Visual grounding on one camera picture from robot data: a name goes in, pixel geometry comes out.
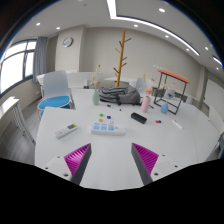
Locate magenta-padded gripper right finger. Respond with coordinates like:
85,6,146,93
131,143,183,186

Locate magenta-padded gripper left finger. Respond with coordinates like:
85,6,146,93
42,143,92,186

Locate clear translucent charger block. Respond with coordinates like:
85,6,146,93
107,120,116,132

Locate white remote control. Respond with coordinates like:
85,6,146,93
54,123,79,140

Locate white power strip blue sockets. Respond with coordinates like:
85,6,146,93
90,121,127,137

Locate black oblong case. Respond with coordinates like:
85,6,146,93
130,112,148,125

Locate pink vase with flowers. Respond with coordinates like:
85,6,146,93
140,87,154,114

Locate white chair with blue cushion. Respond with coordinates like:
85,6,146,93
37,69,75,118

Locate green vase with dried flowers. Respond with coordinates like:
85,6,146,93
90,64,102,106

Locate grey backpack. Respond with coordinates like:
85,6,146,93
98,84,142,107

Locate white narrow side table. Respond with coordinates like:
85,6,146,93
0,96,36,144

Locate wooden coat rack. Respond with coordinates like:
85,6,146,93
112,29,132,88

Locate grey curtain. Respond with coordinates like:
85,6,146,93
31,36,49,84

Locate black-framed window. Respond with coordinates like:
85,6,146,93
0,39,37,98

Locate ceiling lights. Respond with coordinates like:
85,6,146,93
34,0,224,66

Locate black frame orange-topped side table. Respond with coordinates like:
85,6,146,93
153,68,191,116

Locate round wall clock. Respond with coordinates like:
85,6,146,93
62,36,74,48

